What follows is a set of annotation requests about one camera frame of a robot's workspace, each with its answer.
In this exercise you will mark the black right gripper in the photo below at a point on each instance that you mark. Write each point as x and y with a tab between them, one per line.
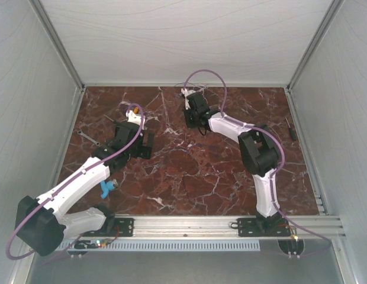
190	125

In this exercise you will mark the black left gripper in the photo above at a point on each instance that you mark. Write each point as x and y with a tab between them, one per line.
144	151

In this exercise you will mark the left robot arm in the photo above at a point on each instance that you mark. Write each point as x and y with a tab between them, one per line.
44	222

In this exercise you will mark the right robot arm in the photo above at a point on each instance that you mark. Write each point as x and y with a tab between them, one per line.
260	152

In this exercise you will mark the silver ratchet wrench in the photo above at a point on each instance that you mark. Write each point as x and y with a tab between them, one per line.
97	143

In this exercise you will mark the small black screwdriver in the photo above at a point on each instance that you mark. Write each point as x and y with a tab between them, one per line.
291	131

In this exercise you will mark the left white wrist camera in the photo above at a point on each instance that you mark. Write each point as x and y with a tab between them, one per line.
136	119

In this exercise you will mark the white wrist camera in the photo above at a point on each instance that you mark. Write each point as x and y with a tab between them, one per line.
190	97
136	119

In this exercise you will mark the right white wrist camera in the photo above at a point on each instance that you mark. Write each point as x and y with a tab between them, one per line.
190	97

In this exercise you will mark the grey slotted cable duct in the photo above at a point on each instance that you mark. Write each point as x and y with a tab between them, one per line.
168	245

